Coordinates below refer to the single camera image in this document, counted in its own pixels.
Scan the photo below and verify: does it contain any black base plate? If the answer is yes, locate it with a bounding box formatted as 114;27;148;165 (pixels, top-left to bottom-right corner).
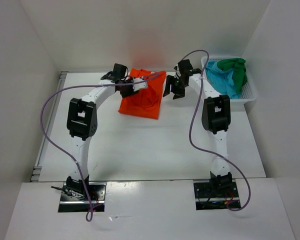
58;182;107;213
193;181;241;211

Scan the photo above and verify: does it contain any white plastic basket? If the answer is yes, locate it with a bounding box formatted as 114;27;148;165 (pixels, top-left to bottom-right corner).
209;55;258;105

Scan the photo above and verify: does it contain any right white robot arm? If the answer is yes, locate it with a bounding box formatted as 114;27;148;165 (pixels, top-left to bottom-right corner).
163;59;233;197

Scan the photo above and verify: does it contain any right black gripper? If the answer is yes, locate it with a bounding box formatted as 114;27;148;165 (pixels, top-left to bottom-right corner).
162;74;187;100

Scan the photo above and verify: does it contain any green t-shirt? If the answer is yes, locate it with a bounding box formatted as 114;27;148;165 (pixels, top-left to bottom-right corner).
217;58;248;94

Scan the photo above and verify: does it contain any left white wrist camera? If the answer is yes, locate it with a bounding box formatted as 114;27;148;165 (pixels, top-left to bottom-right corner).
132;77;148;92

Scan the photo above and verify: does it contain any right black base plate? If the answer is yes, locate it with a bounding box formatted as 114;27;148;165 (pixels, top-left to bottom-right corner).
193;181;241;211

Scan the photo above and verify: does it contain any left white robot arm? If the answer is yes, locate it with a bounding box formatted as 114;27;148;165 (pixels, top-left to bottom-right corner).
66;63;148;200

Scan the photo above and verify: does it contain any orange t-shirt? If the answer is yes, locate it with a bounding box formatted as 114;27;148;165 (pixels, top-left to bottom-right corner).
118;71;167;120

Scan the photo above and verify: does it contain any light blue t-shirt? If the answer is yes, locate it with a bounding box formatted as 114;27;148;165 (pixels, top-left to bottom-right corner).
205;61;242;99

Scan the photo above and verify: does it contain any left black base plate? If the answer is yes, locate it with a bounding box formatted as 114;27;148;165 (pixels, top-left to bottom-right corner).
58;182;107;213

